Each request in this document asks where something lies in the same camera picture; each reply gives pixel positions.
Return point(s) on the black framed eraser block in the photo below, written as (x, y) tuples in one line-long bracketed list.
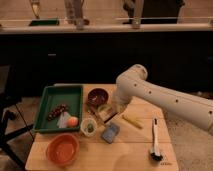
[(113, 111)]

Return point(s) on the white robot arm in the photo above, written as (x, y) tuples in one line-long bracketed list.
[(133, 83)]

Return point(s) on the small green cup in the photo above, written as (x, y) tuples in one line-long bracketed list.
[(104, 109)]

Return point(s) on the dark red bowl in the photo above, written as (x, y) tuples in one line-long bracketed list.
[(97, 97)]

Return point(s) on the blue sponge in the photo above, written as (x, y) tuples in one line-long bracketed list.
[(110, 133)]

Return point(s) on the yellow wooden stick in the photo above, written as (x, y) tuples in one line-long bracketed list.
[(132, 121)]

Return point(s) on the orange ball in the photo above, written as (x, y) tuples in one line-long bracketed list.
[(72, 121)]

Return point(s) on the dark red grapes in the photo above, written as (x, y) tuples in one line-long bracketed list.
[(57, 111)]

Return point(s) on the green plastic tray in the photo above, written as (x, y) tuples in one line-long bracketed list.
[(52, 97)]

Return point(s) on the white plastic piece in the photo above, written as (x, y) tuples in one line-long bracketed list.
[(62, 122)]

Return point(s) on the wooden table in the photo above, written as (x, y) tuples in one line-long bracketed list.
[(130, 150)]

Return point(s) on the orange plastic bowl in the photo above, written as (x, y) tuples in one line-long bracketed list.
[(63, 149)]

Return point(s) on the green box on counter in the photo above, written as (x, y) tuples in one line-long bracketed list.
[(46, 22)]

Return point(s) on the black chair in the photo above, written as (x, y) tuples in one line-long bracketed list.
[(6, 100)]

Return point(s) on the brown handled utensil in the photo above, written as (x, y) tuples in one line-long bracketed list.
[(97, 117)]

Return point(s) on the white handled dish brush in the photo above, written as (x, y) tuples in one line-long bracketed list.
[(155, 151)]

